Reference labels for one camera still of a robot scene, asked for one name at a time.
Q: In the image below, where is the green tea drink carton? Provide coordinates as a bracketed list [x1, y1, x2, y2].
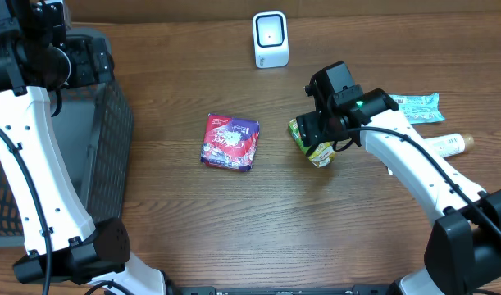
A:
[289, 119, 337, 168]

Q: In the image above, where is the red purple snack bag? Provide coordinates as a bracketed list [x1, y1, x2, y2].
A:
[201, 113, 260, 172]

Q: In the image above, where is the teal snack packet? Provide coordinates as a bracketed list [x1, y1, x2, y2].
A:
[390, 93, 444, 125]

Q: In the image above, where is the white conditioner tube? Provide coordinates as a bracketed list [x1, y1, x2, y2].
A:
[425, 134, 475, 158]

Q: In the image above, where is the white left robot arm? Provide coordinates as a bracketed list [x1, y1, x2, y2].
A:
[0, 1, 169, 294]

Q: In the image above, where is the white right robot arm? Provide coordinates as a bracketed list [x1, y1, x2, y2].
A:
[297, 85, 501, 294]

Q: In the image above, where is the white barcode scanner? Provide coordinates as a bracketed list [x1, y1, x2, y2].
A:
[252, 11, 289, 69]

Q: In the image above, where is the grey plastic mesh basket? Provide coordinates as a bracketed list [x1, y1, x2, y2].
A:
[0, 27, 134, 249]

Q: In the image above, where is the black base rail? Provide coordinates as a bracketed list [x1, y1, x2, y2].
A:
[175, 284, 389, 295]

